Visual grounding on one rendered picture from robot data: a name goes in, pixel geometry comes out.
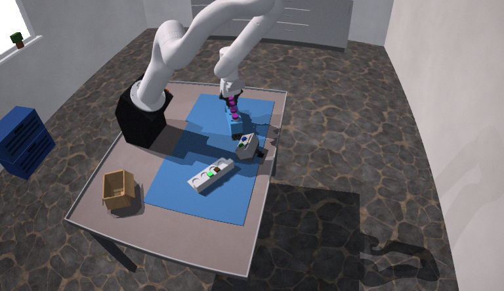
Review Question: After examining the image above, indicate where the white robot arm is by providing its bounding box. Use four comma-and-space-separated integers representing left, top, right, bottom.
131, 0, 284, 112

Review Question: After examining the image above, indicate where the grey control panel with blue and green buttons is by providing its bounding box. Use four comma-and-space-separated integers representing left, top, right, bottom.
235, 133, 264, 163

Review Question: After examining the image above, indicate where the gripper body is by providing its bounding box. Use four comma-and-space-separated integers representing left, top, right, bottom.
220, 79, 241, 98

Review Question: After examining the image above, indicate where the blue flat mat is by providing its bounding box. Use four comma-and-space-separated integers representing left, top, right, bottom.
143, 94, 274, 226

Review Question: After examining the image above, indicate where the open brown cardboard box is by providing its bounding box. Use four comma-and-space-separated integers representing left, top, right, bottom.
102, 169, 135, 210

